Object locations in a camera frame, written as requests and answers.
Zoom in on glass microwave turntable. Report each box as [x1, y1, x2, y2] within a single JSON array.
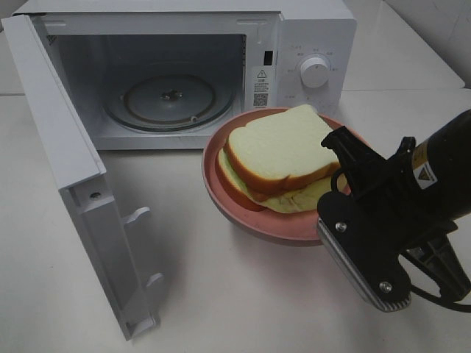
[[104, 74, 236, 132]]

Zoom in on white upper power knob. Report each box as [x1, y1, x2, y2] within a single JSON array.
[[300, 54, 330, 88]]

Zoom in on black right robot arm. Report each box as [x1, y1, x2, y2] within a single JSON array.
[[317, 111, 470, 313]]

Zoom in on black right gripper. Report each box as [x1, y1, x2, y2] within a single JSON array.
[[321, 126, 470, 304]]

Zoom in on white microwave oven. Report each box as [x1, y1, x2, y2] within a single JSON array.
[[2, 1, 357, 151]]

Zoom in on white warning label sticker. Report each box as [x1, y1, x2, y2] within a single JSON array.
[[250, 66, 273, 108]]

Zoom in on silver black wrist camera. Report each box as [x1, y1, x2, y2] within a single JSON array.
[[317, 191, 411, 313]]

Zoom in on white bread sandwich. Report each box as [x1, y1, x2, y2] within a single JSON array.
[[215, 104, 340, 214]]

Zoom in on black camera cable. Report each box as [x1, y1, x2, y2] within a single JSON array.
[[329, 168, 471, 313]]

